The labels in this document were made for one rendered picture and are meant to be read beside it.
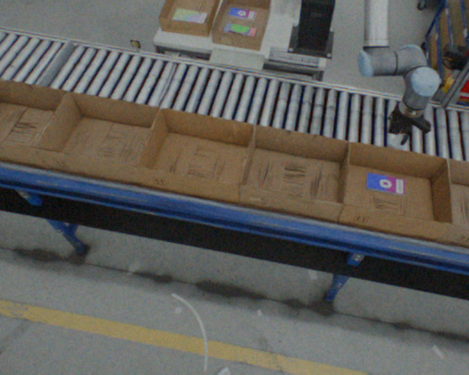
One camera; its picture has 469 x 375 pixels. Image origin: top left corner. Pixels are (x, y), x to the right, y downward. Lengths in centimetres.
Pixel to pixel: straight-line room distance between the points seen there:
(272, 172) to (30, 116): 110
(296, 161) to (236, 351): 110
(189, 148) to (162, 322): 105
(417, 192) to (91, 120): 145
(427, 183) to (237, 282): 122
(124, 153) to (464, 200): 144
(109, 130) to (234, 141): 55
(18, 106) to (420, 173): 179
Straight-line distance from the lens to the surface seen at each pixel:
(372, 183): 174
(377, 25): 146
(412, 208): 175
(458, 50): 215
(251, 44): 236
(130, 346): 245
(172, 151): 179
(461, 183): 190
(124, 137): 188
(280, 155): 175
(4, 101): 220
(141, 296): 250
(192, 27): 245
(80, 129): 196
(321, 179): 171
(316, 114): 209
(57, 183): 181
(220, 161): 173
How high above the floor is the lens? 235
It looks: 55 degrees down
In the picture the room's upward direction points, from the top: 7 degrees clockwise
